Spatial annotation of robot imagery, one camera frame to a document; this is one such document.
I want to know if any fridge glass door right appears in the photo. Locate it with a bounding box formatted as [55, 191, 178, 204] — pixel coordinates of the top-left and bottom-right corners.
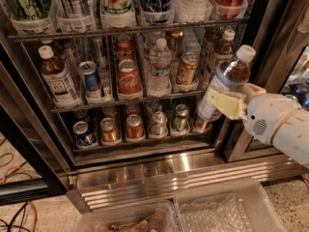
[223, 0, 309, 162]

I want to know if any wire shelf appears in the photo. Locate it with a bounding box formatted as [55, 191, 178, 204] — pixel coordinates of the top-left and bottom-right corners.
[7, 17, 248, 43]
[50, 90, 205, 113]

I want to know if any orange cable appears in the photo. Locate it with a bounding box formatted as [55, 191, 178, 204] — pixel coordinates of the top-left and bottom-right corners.
[0, 166, 40, 232]

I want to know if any steel fridge base grille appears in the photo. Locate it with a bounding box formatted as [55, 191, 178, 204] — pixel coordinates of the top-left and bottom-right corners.
[67, 152, 308, 214]

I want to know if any silver bottle top shelf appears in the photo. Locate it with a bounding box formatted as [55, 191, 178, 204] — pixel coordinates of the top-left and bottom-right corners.
[61, 0, 91, 18]

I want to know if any silver can bottom shelf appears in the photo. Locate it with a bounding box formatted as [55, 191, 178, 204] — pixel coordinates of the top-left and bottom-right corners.
[150, 111, 168, 138]

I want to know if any red cola can rear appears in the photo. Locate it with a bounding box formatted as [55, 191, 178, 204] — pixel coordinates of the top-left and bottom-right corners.
[116, 34, 135, 62]

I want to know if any red cola can front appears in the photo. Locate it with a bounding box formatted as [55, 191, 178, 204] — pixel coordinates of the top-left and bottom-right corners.
[117, 59, 142, 96]

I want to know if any red cola can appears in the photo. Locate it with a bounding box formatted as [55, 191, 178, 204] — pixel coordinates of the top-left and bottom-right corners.
[117, 59, 142, 96]
[116, 34, 135, 62]

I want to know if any fridge glass door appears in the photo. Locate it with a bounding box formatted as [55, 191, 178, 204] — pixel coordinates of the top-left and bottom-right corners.
[223, 0, 309, 162]
[0, 37, 68, 205]

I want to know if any fridge glass door left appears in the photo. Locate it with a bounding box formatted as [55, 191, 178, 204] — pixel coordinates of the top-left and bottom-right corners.
[0, 37, 68, 205]

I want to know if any middle wire shelf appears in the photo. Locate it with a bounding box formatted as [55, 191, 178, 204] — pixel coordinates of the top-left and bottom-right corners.
[50, 90, 205, 113]

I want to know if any blue can bottom shelf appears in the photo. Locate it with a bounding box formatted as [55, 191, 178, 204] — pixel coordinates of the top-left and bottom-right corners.
[72, 121, 97, 147]

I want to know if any gold can bottom left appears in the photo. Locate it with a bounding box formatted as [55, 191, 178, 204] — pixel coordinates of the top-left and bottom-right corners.
[99, 117, 121, 144]

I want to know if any clear water bottle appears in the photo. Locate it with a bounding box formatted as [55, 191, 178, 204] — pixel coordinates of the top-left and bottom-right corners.
[148, 38, 172, 97]

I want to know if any upper wire shelf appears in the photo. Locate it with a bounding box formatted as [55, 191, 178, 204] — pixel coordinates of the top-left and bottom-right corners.
[7, 17, 248, 43]

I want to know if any green bottle top shelf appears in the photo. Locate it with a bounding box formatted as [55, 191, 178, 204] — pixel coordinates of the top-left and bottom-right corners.
[5, 0, 51, 21]

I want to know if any clear plastic bin right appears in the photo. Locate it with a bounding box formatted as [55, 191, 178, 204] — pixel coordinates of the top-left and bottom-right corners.
[174, 178, 287, 232]

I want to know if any red can bottom shelf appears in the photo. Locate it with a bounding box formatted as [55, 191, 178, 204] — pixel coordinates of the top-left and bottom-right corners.
[126, 114, 145, 140]

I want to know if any blue soda can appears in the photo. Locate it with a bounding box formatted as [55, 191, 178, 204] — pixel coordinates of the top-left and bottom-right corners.
[78, 61, 103, 99]

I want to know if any clear bottle top shelf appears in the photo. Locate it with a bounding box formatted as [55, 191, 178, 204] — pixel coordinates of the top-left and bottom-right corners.
[172, 0, 211, 23]

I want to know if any yellow taped gripper finger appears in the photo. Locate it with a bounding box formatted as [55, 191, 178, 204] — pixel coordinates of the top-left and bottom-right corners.
[208, 88, 246, 120]
[242, 83, 267, 102]

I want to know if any clear plastic bin left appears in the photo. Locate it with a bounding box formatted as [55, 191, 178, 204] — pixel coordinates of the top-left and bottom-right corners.
[71, 200, 180, 232]

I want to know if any tea bottle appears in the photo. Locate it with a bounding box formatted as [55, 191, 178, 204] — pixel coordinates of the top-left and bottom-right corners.
[39, 45, 81, 108]
[207, 28, 236, 72]
[197, 44, 256, 122]

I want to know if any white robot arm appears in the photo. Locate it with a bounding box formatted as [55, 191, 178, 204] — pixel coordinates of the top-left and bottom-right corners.
[207, 83, 309, 168]

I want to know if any green can bottom shelf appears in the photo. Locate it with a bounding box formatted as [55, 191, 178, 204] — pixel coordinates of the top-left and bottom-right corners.
[171, 104, 190, 135]

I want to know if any clear plastic bin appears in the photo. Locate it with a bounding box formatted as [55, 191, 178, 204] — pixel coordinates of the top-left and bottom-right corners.
[71, 200, 180, 232]
[174, 178, 287, 232]

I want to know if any gold can bottom right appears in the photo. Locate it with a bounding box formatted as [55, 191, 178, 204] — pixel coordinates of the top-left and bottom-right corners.
[193, 115, 212, 133]

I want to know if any gold soda can middle shelf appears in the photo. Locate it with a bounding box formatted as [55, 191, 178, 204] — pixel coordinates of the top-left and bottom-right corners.
[176, 52, 199, 85]

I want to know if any gold can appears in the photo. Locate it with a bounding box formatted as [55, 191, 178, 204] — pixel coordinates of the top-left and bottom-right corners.
[99, 117, 121, 144]
[193, 115, 212, 133]

